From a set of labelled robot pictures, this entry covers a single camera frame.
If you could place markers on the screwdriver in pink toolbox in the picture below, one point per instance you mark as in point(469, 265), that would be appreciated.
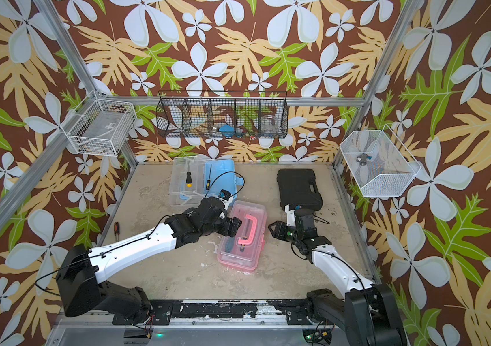
point(229, 250)

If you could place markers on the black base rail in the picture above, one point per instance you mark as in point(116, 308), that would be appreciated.
point(165, 312)

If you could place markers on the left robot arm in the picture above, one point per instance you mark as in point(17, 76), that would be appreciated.
point(83, 278)

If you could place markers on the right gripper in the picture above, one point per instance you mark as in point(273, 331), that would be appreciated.
point(281, 226)

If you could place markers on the blue toolbox clear lid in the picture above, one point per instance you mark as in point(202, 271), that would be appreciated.
point(223, 178)

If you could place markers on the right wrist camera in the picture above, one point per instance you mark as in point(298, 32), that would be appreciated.
point(291, 215)

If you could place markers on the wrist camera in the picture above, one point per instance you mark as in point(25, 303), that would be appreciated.
point(291, 215)
point(226, 197)

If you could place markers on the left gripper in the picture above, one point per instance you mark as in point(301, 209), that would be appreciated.
point(227, 230)

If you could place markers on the black wire mesh basket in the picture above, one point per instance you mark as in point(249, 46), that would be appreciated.
point(252, 114)

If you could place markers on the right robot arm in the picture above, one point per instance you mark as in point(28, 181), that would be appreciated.
point(367, 312)

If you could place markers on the short black yellow screwdriver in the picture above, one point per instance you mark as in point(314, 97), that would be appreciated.
point(189, 179)

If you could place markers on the white wire basket left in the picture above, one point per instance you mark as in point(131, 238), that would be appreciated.
point(100, 126)

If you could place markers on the metal object in basket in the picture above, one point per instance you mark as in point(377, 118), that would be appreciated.
point(362, 159)

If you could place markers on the red handled tool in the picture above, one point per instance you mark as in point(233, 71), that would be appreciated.
point(116, 231)

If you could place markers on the pink toolbox clear lid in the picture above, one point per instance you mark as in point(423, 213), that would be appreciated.
point(250, 236)

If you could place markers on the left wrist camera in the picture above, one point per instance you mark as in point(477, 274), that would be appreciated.
point(226, 197)

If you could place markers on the black plastic tool case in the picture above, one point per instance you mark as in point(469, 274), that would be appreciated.
point(298, 188)

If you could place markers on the blue object in basket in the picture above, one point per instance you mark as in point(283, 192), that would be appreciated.
point(227, 131)

